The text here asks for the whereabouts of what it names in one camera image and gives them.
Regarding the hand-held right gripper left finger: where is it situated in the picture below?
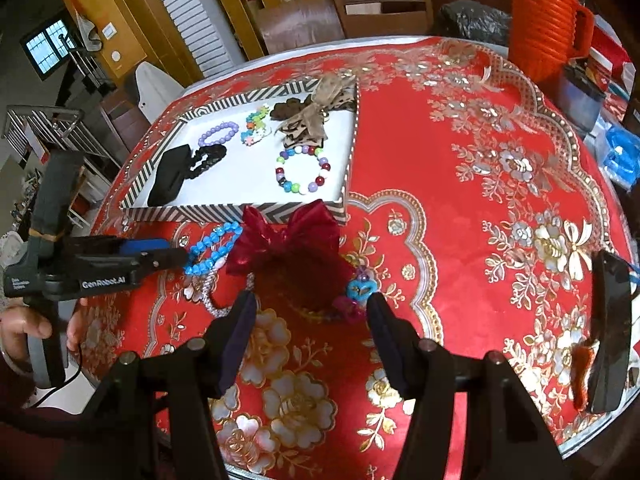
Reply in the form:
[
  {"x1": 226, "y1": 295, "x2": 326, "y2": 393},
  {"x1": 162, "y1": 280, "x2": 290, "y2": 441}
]
[{"x1": 75, "y1": 290, "x2": 258, "y2": 480}]

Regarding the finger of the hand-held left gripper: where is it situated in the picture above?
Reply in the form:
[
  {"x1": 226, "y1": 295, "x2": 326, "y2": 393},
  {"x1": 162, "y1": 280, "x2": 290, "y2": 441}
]
[
  {"x1": 120, "y1": 238, "x2": 172, "y2": 258},
  {"x1": 137, "y1": 246, "x2": 191, "y2": 281}
]

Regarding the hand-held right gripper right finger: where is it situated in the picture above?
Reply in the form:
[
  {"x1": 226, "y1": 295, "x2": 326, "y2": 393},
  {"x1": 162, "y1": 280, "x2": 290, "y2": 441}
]
[{"x1": 365, "y1": 291, "x2": 571, "y2": 480}]

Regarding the blue bead bracelet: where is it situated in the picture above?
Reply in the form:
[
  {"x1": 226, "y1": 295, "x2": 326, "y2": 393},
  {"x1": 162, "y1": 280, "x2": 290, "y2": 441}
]
[{"x1": 184, "y1": 221, "x2": 243, "y2": 276}]

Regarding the black hair clip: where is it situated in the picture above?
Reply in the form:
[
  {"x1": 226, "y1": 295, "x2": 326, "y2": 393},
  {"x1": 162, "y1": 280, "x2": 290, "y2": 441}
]
[{"x1": 147, "y1": 143, "x2": 194, "y2": 207}]

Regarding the red satin bow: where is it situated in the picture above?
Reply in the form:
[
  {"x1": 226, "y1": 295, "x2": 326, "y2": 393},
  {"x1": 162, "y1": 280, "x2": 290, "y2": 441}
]
[{"x1": 225, "y1": 199, "x2": 347, "y2": 313}]

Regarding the black scrunchie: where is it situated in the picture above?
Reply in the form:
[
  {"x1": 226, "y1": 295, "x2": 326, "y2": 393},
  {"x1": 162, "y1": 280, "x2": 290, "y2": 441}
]
[{"x1": 191, "y1": 143, "x2": 227, "y2": 177}]

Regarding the striped tray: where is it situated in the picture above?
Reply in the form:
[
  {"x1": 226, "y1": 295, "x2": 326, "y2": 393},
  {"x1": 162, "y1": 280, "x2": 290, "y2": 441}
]
[{"x1": 120, "y1": 77, "x2": 362, "y2": 226}]

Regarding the purple bead bracelet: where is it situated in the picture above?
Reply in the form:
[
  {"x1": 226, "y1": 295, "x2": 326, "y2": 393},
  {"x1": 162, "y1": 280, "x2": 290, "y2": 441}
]
[{"x1": 198, "y1": 121, "x2": 240, "y2": 147}]

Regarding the green blue flower bracelet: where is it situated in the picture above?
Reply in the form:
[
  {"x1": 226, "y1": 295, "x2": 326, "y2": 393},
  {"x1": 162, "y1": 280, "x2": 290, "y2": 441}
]
[{"x1": 240, "y1": 102, "x2": 273, "y2": 146}]

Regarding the multicolour bead bracelet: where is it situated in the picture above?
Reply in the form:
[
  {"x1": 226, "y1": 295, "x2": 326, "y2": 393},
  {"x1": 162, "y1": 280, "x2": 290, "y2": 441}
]
[{"x1": 274, "y1": 144, "x2": 333, "y2": 196}]

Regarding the brown flower hair clip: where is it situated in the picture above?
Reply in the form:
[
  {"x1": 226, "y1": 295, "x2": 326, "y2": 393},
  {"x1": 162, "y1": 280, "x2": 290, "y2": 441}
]
[{"x1": 270, "y1": 100, "x2": 307, "y2": 122}]

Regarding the leopard print bow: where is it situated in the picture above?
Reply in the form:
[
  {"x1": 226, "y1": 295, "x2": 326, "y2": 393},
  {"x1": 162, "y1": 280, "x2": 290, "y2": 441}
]
[{"x1": 276, "y1": 76, "x2": 359, "y2": 150}]

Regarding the person's left forearm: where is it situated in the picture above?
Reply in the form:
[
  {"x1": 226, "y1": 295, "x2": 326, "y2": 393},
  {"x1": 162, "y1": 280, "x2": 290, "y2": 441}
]
[{"x1": 0, "y1": 357, "x2": 81, "y2": 480}]

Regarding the person's left hand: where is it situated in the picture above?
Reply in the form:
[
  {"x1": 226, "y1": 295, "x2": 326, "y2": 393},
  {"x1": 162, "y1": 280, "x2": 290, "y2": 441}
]
[{"x1": 0, "y1": 304, "x2": 89, "y2": 357}]

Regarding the metal railing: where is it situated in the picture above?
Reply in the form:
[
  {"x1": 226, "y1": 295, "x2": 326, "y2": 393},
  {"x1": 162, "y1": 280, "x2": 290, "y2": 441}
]
[{"x1": 4, "y1": 104, "x2": 127, "y2": 227}]

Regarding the red floral tablecloth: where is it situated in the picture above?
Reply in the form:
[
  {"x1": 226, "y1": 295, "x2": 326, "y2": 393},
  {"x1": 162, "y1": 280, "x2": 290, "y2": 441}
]
[{"x1": 82, "y1": 35, "x2": 636, "y2": 480}]

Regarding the white padded board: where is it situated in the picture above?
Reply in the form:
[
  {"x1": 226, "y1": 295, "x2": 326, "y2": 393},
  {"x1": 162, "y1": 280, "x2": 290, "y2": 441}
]
[{"x1": 134, "y1": 61, "x2": 187, "y2": 124}]

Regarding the window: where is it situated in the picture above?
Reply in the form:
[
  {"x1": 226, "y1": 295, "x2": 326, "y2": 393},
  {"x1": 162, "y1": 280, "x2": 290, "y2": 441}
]
[{"x1": 20, "y1": 18, "x2": 72, "y2": 79}]

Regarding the orange tassel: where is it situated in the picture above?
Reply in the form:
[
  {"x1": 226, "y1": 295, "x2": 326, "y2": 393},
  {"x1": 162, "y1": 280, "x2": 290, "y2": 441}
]
[{"x1": 570, "y1": 339, "x2": 602, "y2": 409}]

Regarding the black smartphone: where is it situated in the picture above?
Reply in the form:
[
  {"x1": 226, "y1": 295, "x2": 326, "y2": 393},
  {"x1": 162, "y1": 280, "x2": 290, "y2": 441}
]
[{"x1": 586, "y1": 250, "x2": 634, "y2": 414}]

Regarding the white louvered door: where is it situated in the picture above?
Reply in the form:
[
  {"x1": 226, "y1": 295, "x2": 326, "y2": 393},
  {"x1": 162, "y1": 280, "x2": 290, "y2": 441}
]
[{"x1": 140, "y1": 0, "x2": 237, "y2": 70}]

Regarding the padded brown chair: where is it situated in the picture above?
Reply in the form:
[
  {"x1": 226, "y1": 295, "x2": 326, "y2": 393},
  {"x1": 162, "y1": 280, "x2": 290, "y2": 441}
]
[{"x1": 254, "y1": 0, "x2": 347, "y2": 57}]

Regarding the blue plastic bag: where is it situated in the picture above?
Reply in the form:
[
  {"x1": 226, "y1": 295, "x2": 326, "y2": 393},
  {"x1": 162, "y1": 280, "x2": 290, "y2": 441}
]
[{"x1": 601, "y1": 122, "x2": 640, "y2": 192}]

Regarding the grey lidded container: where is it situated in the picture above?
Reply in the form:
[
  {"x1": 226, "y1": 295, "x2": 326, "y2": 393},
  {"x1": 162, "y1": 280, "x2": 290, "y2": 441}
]
[{"x1": 556, "y1": 62, "x2": 607, "y2": 132}]

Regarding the black plastic bag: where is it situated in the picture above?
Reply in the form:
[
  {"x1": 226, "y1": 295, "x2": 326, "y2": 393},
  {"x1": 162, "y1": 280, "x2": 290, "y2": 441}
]
[{"x1": 434, "y1": 0, "x2": 514, "y2": 47}]

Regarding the wooden slat chair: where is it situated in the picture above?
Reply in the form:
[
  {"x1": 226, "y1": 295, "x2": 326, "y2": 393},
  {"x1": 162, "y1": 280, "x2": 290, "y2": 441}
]
[{"x1": 327, "y1": 0, "x2": 436, "y2": 41}]

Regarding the orange plastic basket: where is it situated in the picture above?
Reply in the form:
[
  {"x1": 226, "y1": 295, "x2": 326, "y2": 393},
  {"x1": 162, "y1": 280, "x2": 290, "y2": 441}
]
[{"x1": 506, "y1": 0, "x2": 597, "y2": 87}]

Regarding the silver bead bracelet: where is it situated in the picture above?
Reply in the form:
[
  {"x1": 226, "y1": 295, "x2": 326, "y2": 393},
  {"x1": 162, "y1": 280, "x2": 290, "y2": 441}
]
[{"x1": 199, "y1": 255, "x2": 257, "y2": 319}]

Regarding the black cable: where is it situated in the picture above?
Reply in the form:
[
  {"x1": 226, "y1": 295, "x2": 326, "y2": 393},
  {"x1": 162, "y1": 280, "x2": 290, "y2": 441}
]
[{"x1": 29, "y1": 347, "x2": 85, "y2": 407}]

